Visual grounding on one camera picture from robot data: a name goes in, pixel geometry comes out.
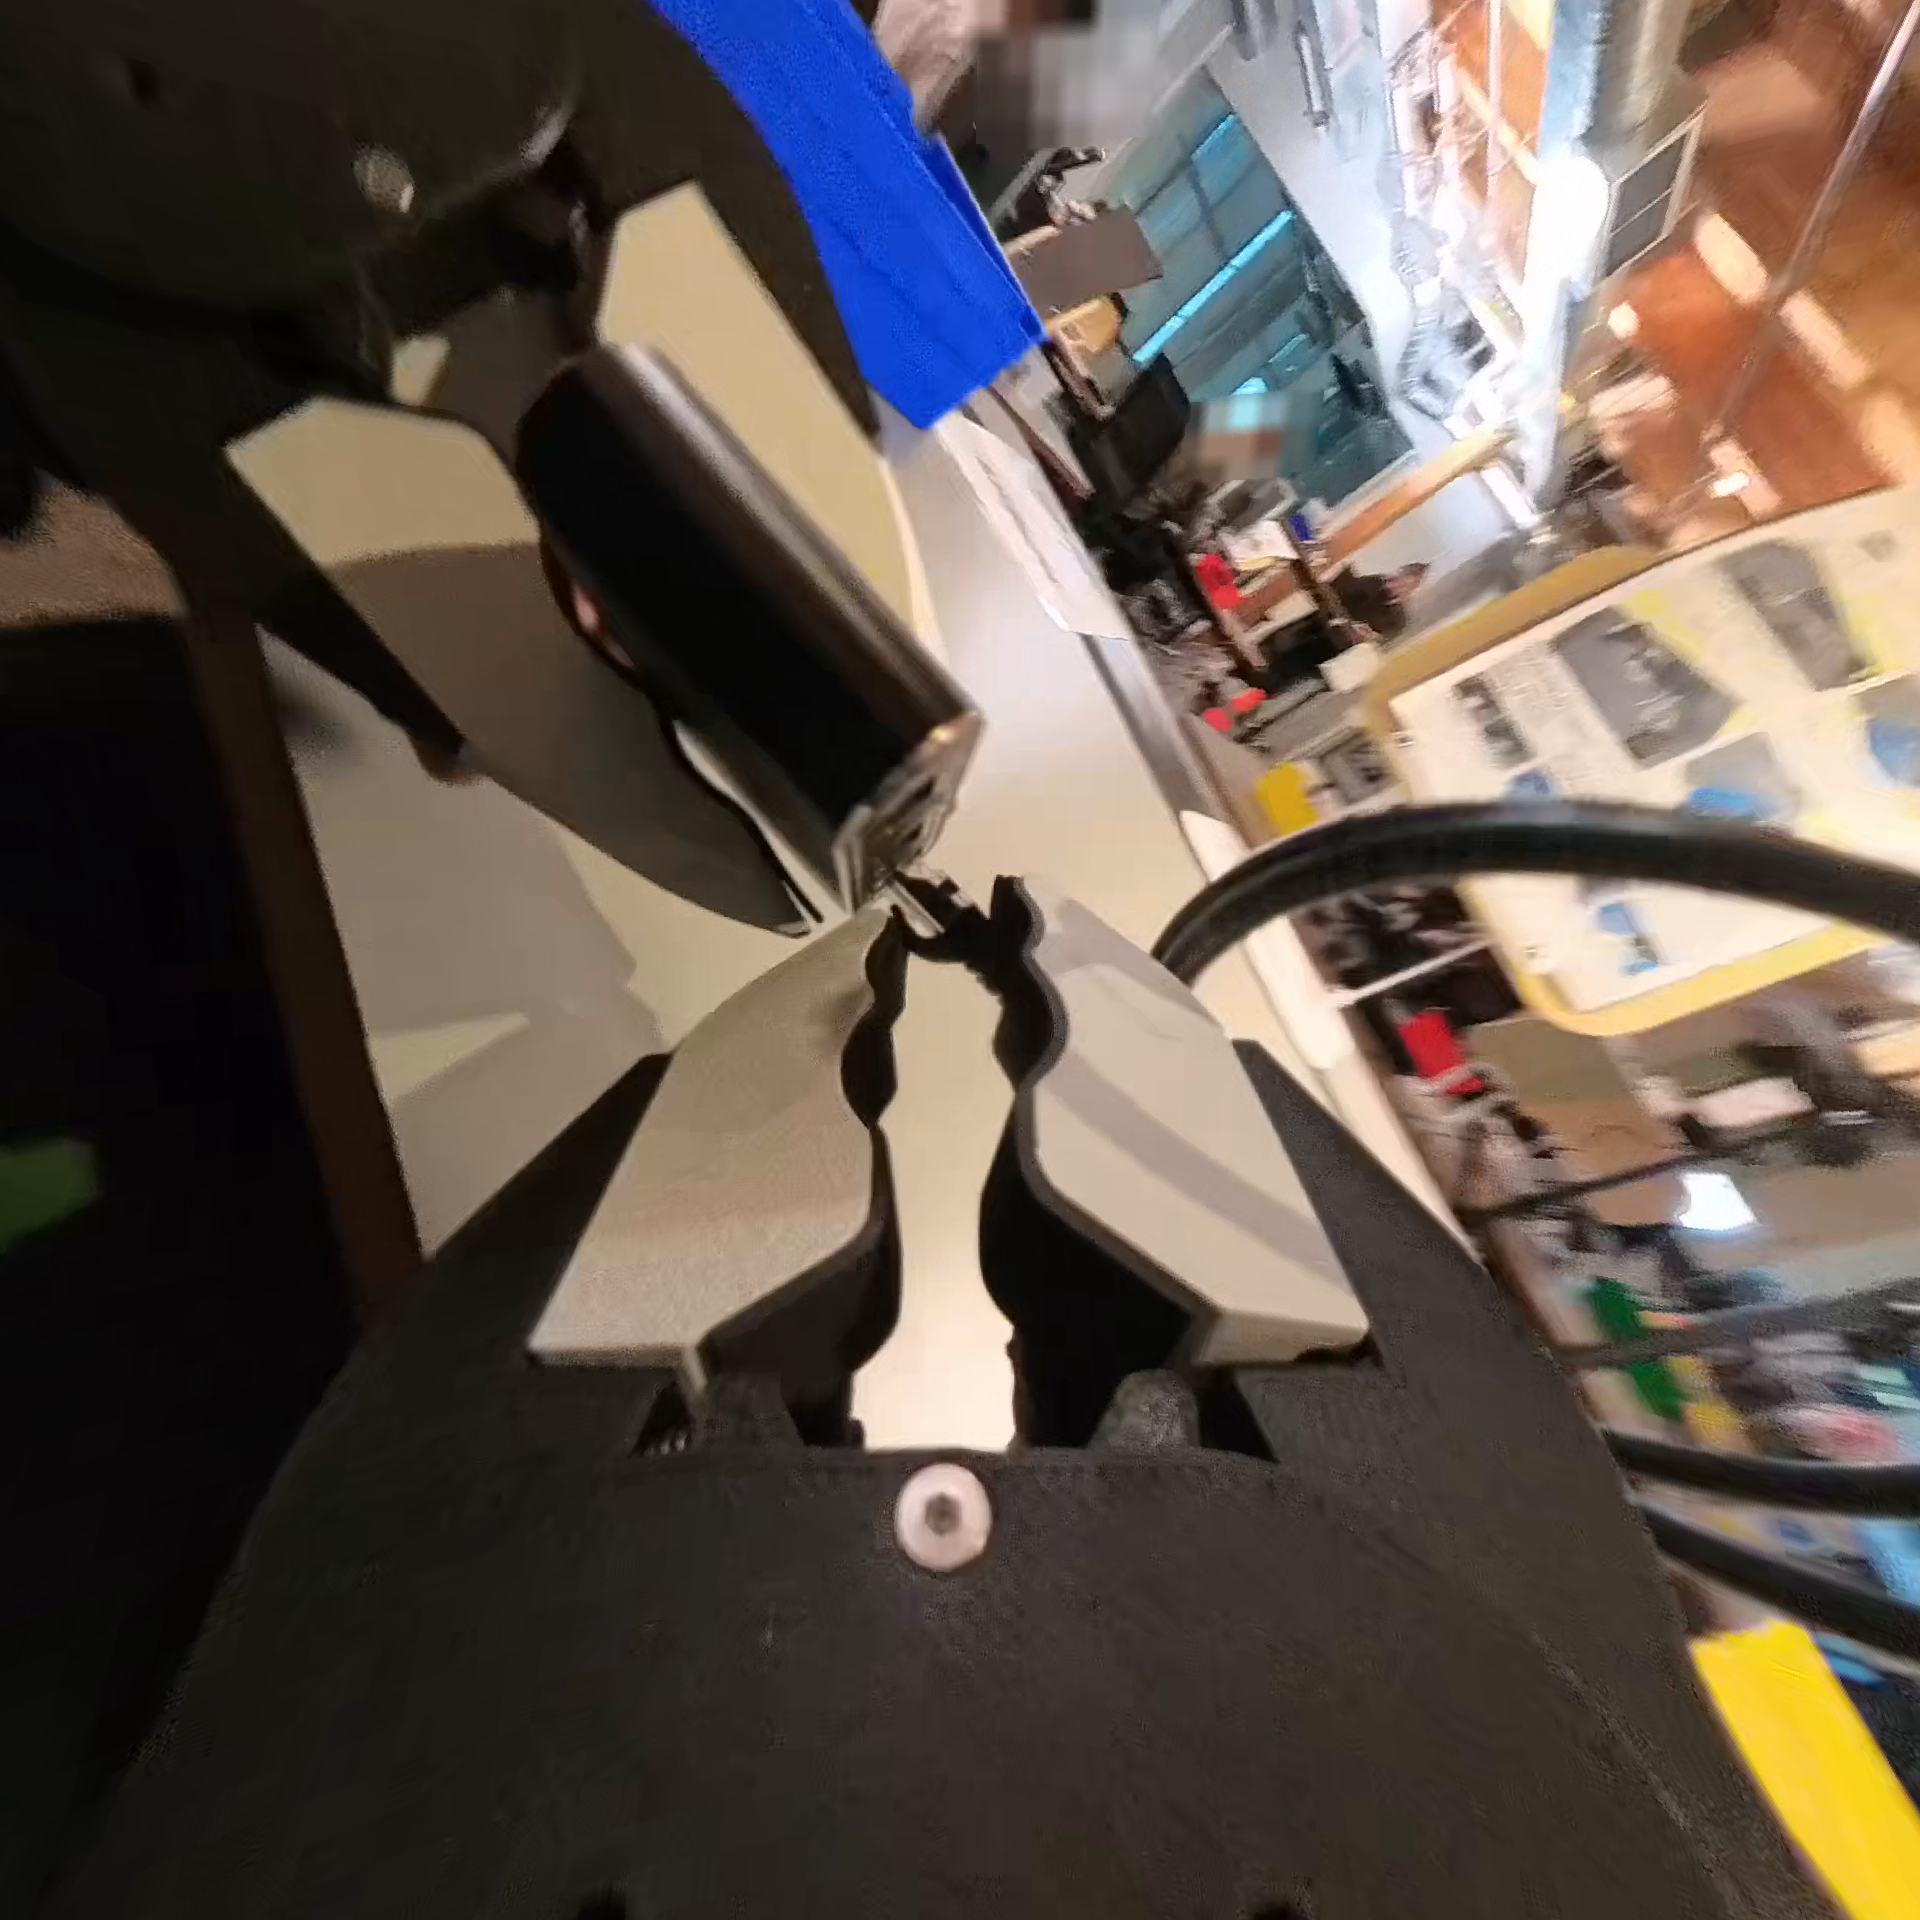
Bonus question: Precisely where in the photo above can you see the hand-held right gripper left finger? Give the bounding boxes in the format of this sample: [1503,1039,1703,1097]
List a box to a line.
[526,910,912,1373]

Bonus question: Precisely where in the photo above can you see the white paper sheet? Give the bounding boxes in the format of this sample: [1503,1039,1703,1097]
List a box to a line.
[936,410,1133,640]

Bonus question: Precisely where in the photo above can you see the yellow plastic bin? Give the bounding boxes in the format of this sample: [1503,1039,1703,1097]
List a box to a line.
[1687,1615,1920,1920]

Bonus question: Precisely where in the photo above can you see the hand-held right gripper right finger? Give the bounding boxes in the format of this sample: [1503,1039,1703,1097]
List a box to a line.
[976,872,1373,1369]

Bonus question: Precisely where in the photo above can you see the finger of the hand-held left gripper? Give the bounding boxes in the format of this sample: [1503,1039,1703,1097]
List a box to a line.
[221,392,824,939]
[597,179,944,705]

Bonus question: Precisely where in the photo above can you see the black cable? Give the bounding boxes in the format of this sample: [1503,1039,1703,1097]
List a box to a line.
[890,799,1920,1665]

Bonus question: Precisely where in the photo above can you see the black ethernet adapter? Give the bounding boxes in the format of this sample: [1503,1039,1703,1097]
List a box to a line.
[513,342,990,910]

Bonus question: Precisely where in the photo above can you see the blue plastic bin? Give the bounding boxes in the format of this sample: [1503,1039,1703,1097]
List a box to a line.
[644,0,1049,429]

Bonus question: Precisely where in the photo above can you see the instruction sheet stand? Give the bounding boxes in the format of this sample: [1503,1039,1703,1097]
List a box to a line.
[1176,479,1920,1051]

